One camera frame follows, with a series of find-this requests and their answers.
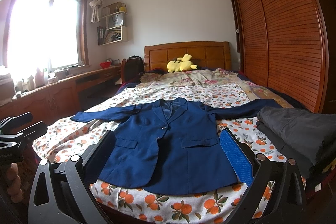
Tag wooden louvered wardrobe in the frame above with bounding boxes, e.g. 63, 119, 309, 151
233, 0, 335, 114

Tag folded dark grey clothes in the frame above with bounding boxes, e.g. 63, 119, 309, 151
257, 107, 335, 181

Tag tied white curtain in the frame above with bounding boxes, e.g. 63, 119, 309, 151
89, 0, 103, 23

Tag wooden bed headboard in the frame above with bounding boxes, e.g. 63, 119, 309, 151
143, 41, 232, 73

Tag white wall shelf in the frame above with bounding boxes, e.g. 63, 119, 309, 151
97, 2, 127, 46

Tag floral quilt at headboard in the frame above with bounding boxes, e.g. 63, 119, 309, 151
139, 68, 292, 109

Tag navy blue suit jacket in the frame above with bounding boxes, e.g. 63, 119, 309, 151
72, 98, 276, 196

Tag pink bottle on desk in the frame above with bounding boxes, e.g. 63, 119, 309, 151
35, 69, 45, 88

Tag yellow Pikachu plush toy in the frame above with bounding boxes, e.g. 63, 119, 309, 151
167, 53, 201, 73

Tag orange-print white bed sheet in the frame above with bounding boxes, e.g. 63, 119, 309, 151
32, 81, 306, 224

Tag wooden desk cabinet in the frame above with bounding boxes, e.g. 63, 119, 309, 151
1, 65, 121, 126

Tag person's left hand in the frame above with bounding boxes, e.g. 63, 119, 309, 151
6, 163, 23, 203

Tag red bowl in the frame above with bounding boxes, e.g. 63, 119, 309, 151
100, 61, 112, 69

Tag wooden chair with black bag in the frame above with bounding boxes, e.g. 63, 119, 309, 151
121, 56, 145, 83

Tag window with wooden frame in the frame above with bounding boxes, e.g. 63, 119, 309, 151
2, 0, 89, 78

